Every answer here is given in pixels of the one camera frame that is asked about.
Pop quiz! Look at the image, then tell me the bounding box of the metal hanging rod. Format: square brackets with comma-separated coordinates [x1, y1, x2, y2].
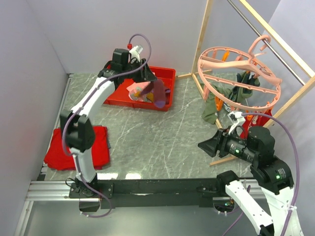
[227, 0, 305, 86]

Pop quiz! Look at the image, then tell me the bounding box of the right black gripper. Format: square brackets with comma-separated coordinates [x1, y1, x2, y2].
[197, 123, 257, 161]

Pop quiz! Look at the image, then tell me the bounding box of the maroon sock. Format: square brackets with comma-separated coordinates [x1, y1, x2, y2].
[165, 88, 171, 104]
[139, 79, 166, 108]

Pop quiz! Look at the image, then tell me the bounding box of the olive green sock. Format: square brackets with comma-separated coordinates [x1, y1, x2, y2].
[201, 86, 242, 124]

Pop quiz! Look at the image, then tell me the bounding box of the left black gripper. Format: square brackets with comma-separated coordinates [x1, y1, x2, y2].
[123, 59, 158, 84]

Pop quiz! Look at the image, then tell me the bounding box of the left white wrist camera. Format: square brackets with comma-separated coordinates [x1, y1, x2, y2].
[129, 45, 143, 63]

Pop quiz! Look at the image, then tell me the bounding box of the red sock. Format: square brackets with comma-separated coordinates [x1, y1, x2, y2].
[240, 115, 269, 139]

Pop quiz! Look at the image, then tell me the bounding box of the pink patterned sock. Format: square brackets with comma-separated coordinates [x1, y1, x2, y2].
[126, 82, 149, 102]

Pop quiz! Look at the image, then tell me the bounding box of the red plastic bin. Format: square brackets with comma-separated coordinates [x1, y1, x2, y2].
[104, 66, 176, 112]

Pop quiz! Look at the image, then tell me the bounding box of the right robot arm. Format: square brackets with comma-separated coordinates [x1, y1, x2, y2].
[198, 126, 303, 236]

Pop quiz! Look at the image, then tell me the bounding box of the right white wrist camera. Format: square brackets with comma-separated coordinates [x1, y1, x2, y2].
[227, 111, 246, 134]

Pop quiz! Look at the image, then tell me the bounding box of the pink round sock hanger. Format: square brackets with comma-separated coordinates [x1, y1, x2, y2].
[197, 35, 282, 112]

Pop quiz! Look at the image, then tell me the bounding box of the dark navy green sock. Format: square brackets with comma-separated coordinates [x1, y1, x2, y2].
[230, 71, 260, 102]

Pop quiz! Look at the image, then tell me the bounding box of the red folded cloth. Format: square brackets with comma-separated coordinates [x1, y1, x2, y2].
[44, 126, 110, 171]

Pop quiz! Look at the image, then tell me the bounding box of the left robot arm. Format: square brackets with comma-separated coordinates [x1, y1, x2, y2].
[60, 45, 157, 198]

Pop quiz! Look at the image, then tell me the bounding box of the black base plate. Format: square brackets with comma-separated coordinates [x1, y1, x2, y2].
[68, 180, 247, 213]

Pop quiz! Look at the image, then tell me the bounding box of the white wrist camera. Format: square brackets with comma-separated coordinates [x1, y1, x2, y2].
[227, 111, 246, 134]
[129, 45, 143, 63]

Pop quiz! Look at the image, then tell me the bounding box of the wooden drying rack frame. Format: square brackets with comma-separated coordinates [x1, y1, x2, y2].
[176, 0, 315, 166]

